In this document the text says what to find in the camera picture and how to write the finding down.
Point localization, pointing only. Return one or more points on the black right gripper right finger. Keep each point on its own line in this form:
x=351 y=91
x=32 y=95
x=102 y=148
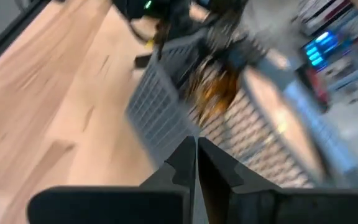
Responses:
x=291 y=208

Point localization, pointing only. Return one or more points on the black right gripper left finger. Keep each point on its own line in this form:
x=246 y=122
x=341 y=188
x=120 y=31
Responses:
x=110 y=205

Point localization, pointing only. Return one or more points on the grey silverware rack basket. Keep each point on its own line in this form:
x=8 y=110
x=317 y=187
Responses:
x=157 y=109

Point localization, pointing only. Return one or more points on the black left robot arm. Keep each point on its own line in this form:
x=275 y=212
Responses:
x=172 y=12

